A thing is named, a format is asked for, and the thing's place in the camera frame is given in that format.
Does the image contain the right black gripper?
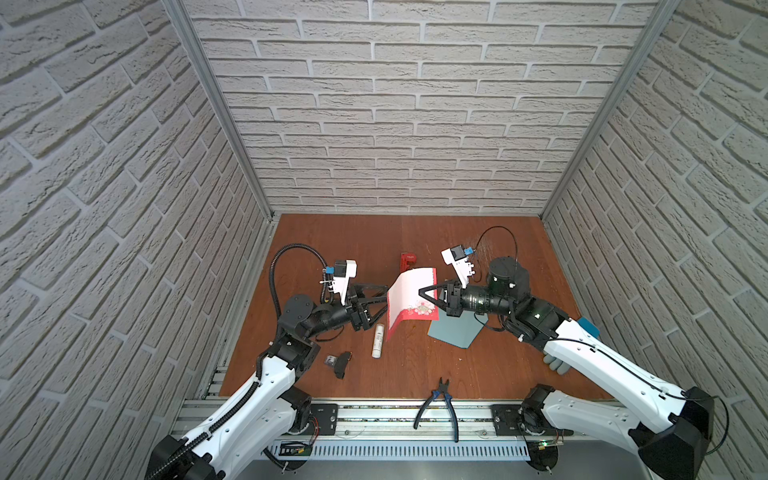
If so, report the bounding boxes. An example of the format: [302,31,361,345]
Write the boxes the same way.
[421,280,515,321]

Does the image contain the pink white letter card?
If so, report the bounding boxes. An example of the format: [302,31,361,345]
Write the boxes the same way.
[385,268,439,341]

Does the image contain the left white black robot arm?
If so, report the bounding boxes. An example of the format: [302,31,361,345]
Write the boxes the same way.
[145,260,388,479]

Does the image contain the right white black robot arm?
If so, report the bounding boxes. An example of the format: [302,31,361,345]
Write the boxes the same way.
[418,245,723,479]

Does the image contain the white glue stick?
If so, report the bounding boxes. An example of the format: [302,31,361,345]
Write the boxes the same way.
[372,324,385,359]

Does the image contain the red black pipe wrench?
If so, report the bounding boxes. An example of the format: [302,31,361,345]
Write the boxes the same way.
[399,252,417,272]

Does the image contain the small black clip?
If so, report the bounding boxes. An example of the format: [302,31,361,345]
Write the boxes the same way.
[324,351,352,380]

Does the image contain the blue black pliers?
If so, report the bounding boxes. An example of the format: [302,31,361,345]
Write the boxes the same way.
[412,376,461,444]

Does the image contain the grey blue work glove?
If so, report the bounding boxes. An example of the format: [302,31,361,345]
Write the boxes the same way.
[544,317,601,376]

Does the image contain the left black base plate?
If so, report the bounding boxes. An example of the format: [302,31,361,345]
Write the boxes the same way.
[288,403,339,436]

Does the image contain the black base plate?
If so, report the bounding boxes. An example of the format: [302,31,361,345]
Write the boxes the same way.
[288,403,339,436]
[490,404,574,437]

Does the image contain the aluminium frame rail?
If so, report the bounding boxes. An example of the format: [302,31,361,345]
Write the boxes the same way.
[169,383,661,444]

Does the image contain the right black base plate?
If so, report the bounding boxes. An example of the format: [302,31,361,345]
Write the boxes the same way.
[490,404,574,437]

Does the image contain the white slotted cable duct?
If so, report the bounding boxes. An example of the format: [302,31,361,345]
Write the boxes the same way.
[268,440,530,461]

